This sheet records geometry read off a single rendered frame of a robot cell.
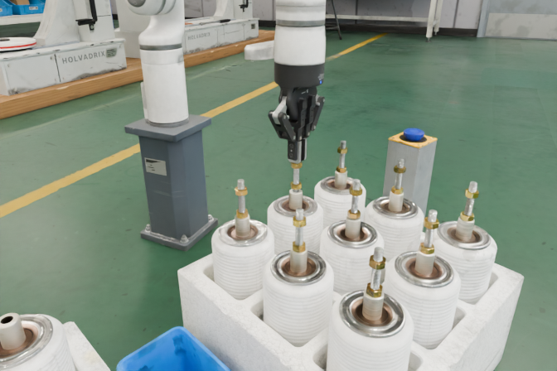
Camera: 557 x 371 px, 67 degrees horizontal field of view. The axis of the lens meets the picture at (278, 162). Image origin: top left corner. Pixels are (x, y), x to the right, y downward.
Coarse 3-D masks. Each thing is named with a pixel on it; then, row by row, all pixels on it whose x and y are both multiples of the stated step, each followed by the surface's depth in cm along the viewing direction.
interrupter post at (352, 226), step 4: (348, 220) 63; (352, 220) 62; (356, 220) 62; (360, 220) 63; (348, 224) 63; (352, 224) 63; (356, 224) 63; (360, 224) 63; (348, 228) 63; (352, 228) 63; (356, 228) 63; (360, 228) 64; (348, 232) 63; (352, 232) 63; (356, 232) 63; (348, 236) 64; (352, 236) 63; (356, 236) 64
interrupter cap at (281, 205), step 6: (282, 198) 75; (288, 198) 75; (306, 198) 75; (276, 204) 73; (282, 204) 73; (288, 204) 73; (306, 204) 73; (312, 204) 73; (276, 210) 71; (282, 210) 71; (288, 210) 71; (294, 210) 71; (306, 210) 71; (312, 210) 70; (288, 216) 69; (306, 216) 69
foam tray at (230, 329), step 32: (192, 288) 65; (512, 288) 64; (192, 320) 69; (224, 320) 60; (256, 320) 58; (480, 320) 58; (224, 352) 63; (256, 352) 56; (288, 352) 53; (320, 352) 54; (416, 352) 53; (448, 352) 53; (480, 352) 60
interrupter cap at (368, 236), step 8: (336, 224) 67; (344, 224) 67; (368, 224) 66; (328, 232) 64; (336, 232) 65; (344, 232) 65; (360, 232) 65; (368, 232) 65; (376, 232) 64; (336, 240) 62; (344, 240) 62; (352, 240) 63; (360, 240) 63; (368, 240) 63; (376, 240) 63
